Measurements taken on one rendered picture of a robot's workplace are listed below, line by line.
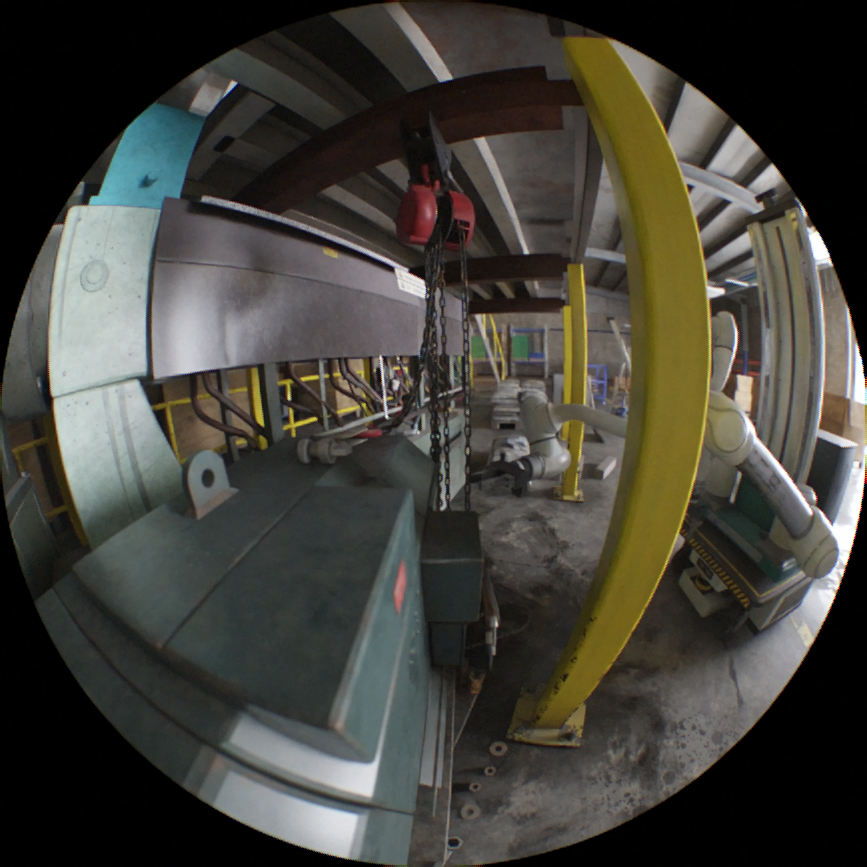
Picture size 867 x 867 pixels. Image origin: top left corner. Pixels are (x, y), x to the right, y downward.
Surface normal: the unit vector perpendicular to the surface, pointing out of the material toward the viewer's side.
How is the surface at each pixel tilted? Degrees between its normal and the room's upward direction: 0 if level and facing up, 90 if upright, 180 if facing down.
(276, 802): 45
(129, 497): 90
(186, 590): 0
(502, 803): 0
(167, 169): 90
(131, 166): 90
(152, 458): 90
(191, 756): 0
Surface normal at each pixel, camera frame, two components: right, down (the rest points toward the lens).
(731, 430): -0.65, 0.16
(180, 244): 0.89, -0.13
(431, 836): -0.04, -0.97
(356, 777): 0.68, -0.70
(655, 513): -0.40, 0.24
